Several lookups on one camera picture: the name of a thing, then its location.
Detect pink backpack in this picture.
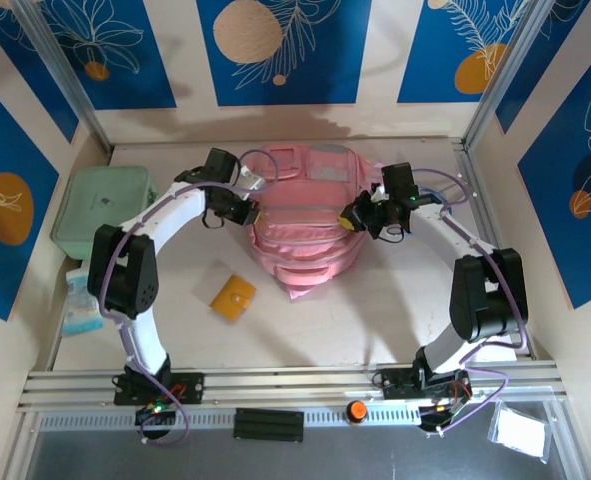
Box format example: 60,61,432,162
238,142,391,301

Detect orange card wallet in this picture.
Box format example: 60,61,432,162
208,273,257,323

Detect blue white tissue pack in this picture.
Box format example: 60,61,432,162
63,267,104,336

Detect clear bag with white card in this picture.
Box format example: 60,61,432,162
487,399,551,460

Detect blue panel orange feather print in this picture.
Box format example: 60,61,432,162
397,0,534,105

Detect blue panel white flower print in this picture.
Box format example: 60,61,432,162
39,0,178,111

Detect green fabric pouch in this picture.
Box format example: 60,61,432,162
49,165,159,261

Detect blue panel beige circle print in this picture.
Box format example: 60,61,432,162
196,0,374,107

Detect blue panel white leaf outline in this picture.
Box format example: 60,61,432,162
517,39,591,310

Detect orange emergency stop button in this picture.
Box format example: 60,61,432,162
345,399,369,426

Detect black ribbed block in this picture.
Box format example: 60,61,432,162
232,407,305,444

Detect black connector block green light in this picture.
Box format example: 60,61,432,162
134,402,179,427

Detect blue panel orange oval print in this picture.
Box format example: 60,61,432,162
0,72,60,321

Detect blue coiled cable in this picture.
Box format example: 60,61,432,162
414,184,454,221

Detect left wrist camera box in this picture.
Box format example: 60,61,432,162
235,166,267,195

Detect aluminium side rail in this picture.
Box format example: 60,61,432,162
453,141,539,361

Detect aluminium frame post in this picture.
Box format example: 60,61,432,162
462,0,561,151
12,0,114,154

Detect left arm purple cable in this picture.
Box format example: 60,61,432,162
97,148,281,447

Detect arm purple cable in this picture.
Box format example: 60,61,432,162
409,167,529,436
97,148,281,447

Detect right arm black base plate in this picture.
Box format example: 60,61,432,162
380,368,474,401

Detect aluminium front rail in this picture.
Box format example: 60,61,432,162
17,367,569,414

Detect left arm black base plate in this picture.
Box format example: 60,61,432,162
113,372,205,406

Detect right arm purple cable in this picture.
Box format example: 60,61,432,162
409,167,529,436

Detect black connector block orange wires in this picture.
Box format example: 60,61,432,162
418,399,472,432

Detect slotted metal cable tray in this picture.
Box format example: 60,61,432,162
37,407,424,432

